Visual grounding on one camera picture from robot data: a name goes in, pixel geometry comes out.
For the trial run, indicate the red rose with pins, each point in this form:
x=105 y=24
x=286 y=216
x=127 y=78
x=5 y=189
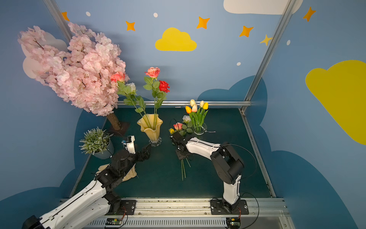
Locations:
x=159 y=93

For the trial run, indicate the small green potted plant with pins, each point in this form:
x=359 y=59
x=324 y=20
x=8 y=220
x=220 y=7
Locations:
x=97 y=142

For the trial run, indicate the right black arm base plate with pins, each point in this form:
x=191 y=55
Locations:
x=222 y=207

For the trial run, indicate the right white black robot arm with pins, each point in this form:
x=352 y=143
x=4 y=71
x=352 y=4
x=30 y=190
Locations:
x=226 y=161

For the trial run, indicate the aluminium frame post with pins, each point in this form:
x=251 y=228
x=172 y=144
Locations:
x=58 y=17
x=289 y=10

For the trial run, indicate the aluminium front rail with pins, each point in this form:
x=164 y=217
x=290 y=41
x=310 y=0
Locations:
x=195 y=213

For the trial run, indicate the cream white tulip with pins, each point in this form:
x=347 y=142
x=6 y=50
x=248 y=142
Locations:
x=201 y=112

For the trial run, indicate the left circuit board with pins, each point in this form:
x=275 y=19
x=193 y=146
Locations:
x=118 y=222

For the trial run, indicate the circuit board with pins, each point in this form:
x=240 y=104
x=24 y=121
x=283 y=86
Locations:
x=118 y=222
x=233 y=223

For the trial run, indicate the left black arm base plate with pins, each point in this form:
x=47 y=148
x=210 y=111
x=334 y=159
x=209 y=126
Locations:
x=123 y=206

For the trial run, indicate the beige cloth glove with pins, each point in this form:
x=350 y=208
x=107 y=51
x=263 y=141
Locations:
x=131 y=174

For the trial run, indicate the aluminium right frame post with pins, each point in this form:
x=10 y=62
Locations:
x=289 y=10

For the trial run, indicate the white rose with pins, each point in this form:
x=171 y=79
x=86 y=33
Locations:
x=137 y=102
x=187 y=124

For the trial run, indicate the right circuit board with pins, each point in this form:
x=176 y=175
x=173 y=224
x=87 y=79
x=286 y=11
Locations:
x=233 y=223

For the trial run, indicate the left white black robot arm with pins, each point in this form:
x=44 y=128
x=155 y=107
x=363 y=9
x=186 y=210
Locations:
x=96 y=199

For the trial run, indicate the yellow wavy glass vase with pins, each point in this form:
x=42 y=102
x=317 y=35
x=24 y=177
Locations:
x=153 y=135

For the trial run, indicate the aluminium left frame post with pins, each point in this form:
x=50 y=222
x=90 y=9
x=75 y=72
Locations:
x=58 y=17

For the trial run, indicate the orange yellow tulip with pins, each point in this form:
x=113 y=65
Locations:
x=188 y=110

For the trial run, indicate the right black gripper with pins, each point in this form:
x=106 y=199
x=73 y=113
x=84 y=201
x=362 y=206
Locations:
x=177 y=140

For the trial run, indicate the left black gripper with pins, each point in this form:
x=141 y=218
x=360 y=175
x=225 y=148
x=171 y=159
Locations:
x=144 y=154

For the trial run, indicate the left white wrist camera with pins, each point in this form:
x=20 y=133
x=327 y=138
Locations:
x=128 y=143

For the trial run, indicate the pale pink tulip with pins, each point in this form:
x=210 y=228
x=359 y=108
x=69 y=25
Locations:
x=192 y=102

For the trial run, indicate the clear glass vase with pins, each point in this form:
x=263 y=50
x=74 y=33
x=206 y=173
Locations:
x=199 y=129

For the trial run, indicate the pink cherry blossom tree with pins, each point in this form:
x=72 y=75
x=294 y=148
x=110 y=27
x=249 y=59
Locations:
x=81 y=75

